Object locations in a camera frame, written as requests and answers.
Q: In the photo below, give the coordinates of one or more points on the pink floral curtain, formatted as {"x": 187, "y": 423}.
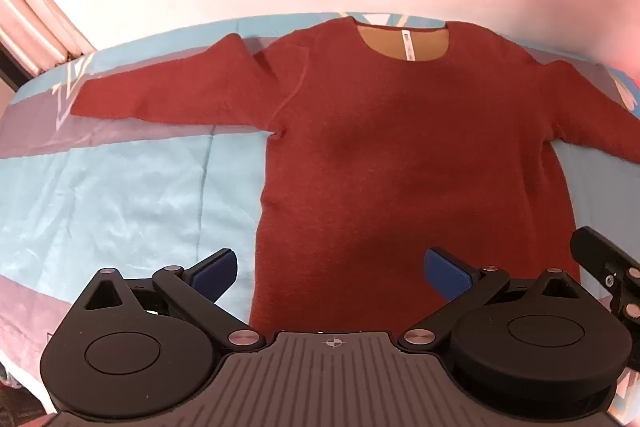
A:
{"x": 37, "y": 22}

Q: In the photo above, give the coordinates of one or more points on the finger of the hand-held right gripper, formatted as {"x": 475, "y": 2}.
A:
{"x": 607, "y": 269}

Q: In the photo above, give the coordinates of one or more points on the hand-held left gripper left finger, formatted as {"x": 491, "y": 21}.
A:
{"x": 216, "y": 271}

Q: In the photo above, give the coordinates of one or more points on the red knit sweater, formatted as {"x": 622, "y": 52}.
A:
{"x": 400, "y": 142}

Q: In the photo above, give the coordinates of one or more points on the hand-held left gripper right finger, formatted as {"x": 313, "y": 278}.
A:
{"x": 444, "y": 274}

